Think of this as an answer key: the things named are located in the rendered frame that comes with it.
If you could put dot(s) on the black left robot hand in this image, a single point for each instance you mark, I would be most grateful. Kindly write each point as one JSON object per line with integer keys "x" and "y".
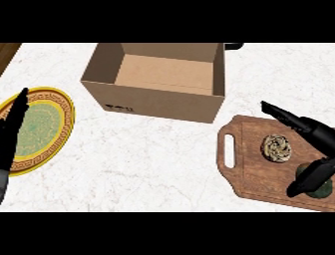
{"x": 2, "y": 142}

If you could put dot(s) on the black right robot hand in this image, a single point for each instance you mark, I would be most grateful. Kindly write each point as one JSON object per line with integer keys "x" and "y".
{"x": 322, "y": 136}

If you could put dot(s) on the swirled brown cream cupcake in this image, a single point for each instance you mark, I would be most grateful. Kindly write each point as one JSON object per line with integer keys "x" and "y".
{"x": 277, "y": 148}

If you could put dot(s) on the brown wooden cutting board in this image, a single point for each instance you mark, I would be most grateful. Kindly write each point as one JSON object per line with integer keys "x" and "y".
{"x": 259, "y": 166}

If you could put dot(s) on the dark object behind box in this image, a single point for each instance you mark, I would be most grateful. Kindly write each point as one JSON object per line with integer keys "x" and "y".
{"x": 234, "y": 46}

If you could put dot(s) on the open brown cardboard box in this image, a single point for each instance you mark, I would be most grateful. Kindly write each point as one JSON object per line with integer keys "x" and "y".
{"x": 161, "y": 83}

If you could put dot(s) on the yellow patterned round plate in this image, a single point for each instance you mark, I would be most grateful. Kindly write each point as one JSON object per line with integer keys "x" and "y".
{"x": 46, "y": 129}

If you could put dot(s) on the dark green round object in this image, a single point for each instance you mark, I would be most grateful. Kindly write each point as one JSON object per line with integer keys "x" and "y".
{"x": 322, "y": 189}

